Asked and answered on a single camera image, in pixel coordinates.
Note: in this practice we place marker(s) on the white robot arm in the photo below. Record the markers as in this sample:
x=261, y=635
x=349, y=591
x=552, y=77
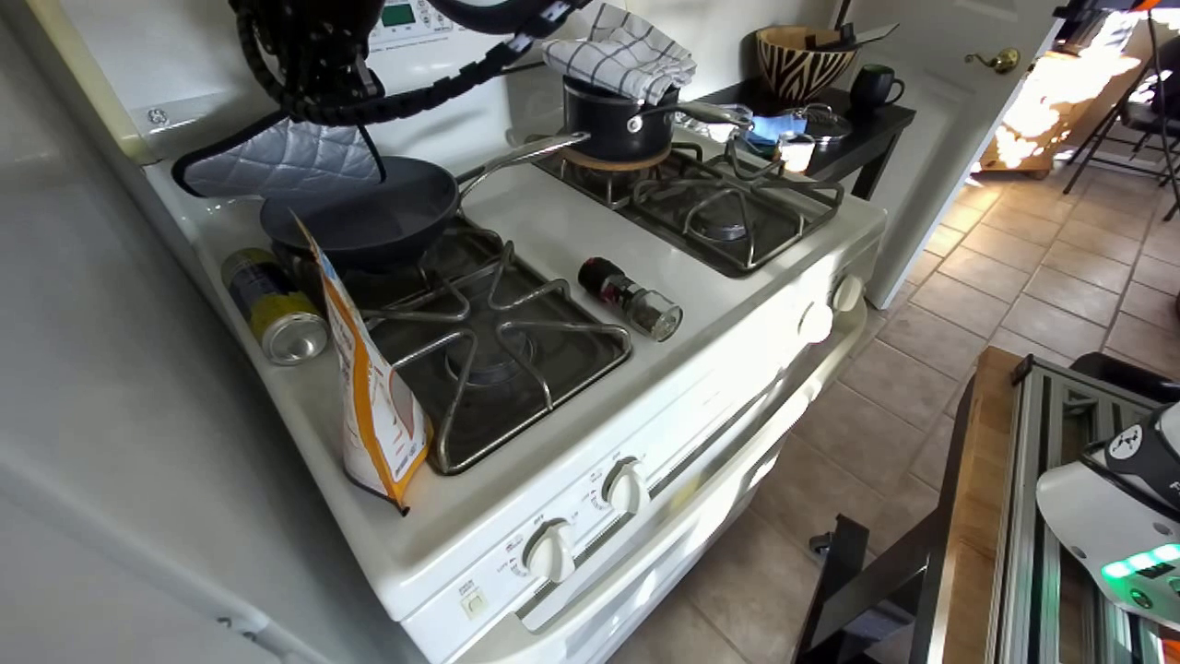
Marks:
x=1106, y=528

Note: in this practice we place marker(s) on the clear glass bowl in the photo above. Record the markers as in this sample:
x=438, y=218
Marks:
x=817, y=123

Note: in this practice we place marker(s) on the dark saucepan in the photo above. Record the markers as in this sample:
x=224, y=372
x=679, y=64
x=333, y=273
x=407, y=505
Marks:
x=613, y=123

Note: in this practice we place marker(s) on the white refrigerator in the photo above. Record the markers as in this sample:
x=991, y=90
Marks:
x=96, y=431

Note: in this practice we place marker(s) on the black mug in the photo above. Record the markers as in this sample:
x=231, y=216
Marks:
x=870, y=90

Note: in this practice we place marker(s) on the white stove knob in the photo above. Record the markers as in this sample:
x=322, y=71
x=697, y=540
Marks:
x=620, y=485
x=813, y=321
x=844, y=292
x=546, y=551

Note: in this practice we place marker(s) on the black metal chair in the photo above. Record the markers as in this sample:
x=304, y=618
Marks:
x=1149, y=115

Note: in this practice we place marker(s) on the black metal stand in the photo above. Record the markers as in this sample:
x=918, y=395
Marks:
x=836, y=578

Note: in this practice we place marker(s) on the round cork trivet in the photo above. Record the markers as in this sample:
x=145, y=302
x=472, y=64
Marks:
x=592, y=159

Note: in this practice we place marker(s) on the grey frying pan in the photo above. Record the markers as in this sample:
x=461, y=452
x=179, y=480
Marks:
x=370, y=224

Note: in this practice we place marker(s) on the white gas stove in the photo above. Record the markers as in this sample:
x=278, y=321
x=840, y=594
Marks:
x=554, y=235

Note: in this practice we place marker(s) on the brass door knob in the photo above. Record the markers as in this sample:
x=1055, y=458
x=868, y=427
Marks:
x=1002, y=59

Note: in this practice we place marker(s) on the wooden mounting board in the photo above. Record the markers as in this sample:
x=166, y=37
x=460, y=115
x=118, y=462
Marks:
x=981, y=494

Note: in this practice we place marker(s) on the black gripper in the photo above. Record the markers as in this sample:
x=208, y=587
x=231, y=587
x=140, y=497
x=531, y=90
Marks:
x=306, y=43

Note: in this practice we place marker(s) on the orange dried mango bag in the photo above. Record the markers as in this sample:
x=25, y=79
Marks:
x=380, y=427

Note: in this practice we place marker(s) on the white checked dish towel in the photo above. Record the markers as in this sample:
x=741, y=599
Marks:
x=620, y=57

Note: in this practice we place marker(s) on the dark wooden utensil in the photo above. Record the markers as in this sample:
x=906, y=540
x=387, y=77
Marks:
x=842, y=16

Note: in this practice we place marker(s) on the white door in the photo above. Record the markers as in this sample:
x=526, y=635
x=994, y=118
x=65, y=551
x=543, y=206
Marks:
x=922, y=209

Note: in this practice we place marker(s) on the aluminium profile frame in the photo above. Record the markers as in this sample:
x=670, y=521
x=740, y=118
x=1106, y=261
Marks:
x=1019, y=518

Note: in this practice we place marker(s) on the glass spice grinder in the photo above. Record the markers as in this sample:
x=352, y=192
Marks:
x=629, y=297

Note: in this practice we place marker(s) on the zebra pattern wooden bowl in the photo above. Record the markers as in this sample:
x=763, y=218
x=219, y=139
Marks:
x=797, y=69

